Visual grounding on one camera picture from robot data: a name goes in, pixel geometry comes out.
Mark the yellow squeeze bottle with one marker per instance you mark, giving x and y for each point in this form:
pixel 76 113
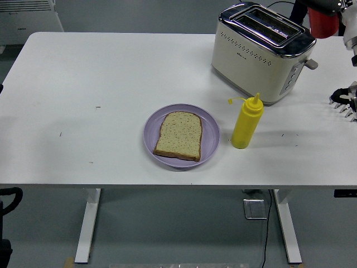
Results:
pixel 246 123

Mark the white ribbed appliance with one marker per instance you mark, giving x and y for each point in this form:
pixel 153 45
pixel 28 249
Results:
pixel 25 19

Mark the cream and chrome toaster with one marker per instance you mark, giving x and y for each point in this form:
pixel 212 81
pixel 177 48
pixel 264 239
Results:
pixel 251 67

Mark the white table leg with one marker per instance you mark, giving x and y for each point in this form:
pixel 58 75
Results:
pixel 288 229
pixel 86 223

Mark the red squeeze bottle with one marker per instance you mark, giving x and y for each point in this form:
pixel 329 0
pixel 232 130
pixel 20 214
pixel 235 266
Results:
pixel 323 25

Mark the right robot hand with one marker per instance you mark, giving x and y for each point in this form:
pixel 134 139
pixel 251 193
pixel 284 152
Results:
pixel 350 25

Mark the person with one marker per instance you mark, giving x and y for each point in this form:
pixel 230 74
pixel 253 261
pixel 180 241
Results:
pixel 298 11

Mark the silver metal rack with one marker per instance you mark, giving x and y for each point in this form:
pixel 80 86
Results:
pixel 348 107

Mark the metal floor socket plate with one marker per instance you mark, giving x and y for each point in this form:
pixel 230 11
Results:
pixel 254 209

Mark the slice of bread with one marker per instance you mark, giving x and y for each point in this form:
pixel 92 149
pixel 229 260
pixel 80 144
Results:
pixel 180 135

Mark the purple round plate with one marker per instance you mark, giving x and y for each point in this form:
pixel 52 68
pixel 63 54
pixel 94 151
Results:
pixel 209 134

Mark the black table control panel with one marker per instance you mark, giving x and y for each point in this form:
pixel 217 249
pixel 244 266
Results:
pixel 346 193

